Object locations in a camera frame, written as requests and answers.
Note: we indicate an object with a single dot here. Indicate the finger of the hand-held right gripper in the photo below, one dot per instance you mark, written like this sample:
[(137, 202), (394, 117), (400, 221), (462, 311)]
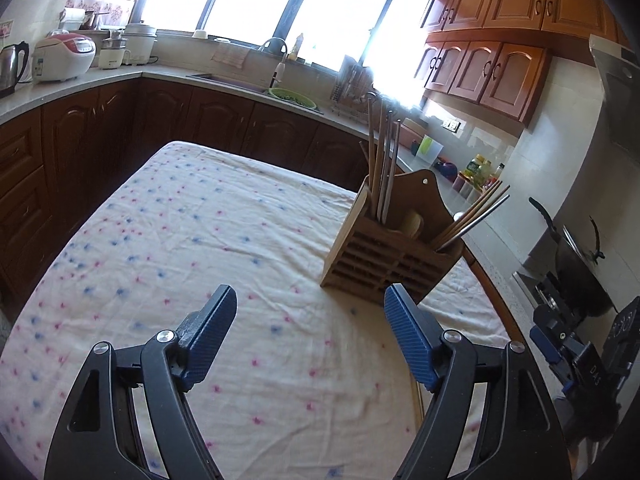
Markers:
[(545, 345), (567, 375)]

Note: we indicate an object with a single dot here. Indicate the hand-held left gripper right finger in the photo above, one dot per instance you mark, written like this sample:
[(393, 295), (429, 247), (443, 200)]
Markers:
[(407, 340)]

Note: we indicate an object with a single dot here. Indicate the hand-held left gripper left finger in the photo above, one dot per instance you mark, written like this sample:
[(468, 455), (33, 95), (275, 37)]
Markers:
[(210, 345)]

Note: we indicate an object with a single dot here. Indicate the wooden utensil holder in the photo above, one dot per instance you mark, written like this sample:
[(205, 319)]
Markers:
[(380, 265)]

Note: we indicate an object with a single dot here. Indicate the black wok with lid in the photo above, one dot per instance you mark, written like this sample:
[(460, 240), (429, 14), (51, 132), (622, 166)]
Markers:
[(575, 265)]

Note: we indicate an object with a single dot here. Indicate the floral dotted tablecloth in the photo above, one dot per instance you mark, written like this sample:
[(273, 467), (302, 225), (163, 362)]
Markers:
[(200, 240)]

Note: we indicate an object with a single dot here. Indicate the wooden spoon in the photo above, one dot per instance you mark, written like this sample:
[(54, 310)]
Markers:
[(413, 224)]

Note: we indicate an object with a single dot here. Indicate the metal chopstick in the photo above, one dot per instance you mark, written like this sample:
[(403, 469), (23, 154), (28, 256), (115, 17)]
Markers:
[(387, 165), (480, 221), (381, 160)]

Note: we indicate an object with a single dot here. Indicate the row of spice jars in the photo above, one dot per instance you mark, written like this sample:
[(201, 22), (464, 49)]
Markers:
[(467, 187)]

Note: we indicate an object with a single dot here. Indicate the bundle of chopsticks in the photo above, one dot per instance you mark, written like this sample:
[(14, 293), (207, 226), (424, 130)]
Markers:
[(393, 170)]

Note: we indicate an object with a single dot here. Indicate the purple round container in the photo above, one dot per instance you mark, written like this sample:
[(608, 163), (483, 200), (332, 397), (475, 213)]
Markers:
[(446, 167)]

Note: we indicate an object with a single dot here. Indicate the short wooden chopstick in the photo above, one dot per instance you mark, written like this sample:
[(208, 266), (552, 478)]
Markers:
[(365, 162)]

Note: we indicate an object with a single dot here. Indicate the clear oil bottle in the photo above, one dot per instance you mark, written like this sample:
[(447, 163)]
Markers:
[(485, 172)]

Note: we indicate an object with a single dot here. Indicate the green label oil bottle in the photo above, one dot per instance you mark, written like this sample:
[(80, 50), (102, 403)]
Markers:
[(472, 167)]

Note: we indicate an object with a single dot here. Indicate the clear pitcher with green lid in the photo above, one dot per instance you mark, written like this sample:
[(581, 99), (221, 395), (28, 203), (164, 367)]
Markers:
[(430, 150)]

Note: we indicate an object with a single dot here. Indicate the pink basin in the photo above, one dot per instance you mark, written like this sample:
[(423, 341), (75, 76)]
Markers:
[(416, 132)]

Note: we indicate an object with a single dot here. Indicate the dark wooden lower cabinets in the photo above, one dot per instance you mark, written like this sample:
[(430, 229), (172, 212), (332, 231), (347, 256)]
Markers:
[(100, 130)]

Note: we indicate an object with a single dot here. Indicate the green colander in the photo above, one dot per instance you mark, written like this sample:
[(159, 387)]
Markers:
[(292, 98)]

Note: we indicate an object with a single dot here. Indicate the steel range hood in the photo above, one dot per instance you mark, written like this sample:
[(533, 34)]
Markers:
[(622, 95)]

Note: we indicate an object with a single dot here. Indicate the kitchen sink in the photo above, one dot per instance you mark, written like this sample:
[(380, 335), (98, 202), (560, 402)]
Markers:
[(225, 81)]

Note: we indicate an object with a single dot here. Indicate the chrome kitchen faucet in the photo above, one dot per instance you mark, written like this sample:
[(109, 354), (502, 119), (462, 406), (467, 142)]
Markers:
[(280, 67)]

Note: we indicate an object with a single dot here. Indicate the checked dish cloth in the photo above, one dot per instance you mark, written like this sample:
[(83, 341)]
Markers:
[(228, 55)]

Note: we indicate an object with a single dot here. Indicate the small white food steamer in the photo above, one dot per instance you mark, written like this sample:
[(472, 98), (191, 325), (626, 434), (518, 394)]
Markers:
[(114, 55)]

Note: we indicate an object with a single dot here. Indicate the large white rice cooker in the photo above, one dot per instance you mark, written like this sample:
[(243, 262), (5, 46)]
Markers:
[(140, 45)]

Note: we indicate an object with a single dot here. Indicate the yellow dish soap bottle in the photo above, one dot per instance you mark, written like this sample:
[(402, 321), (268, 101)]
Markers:
[(296, 47)]

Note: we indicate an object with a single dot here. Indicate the white bowl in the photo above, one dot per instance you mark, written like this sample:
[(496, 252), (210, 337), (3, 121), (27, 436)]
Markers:
[(200, 34)]

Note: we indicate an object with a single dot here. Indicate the red and white rice cooker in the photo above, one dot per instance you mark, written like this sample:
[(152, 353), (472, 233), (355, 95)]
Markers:
[(62, 57)]

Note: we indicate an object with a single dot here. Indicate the steel electric kettle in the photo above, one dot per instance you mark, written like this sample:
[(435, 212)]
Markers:
[(12, 67)]

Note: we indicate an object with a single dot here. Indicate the wooden upper cabinets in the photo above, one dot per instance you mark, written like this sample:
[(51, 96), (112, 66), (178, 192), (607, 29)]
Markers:
[(510, 5)]

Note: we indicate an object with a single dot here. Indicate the wall power outlet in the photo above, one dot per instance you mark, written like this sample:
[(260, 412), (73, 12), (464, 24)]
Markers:
[(452, 125)]

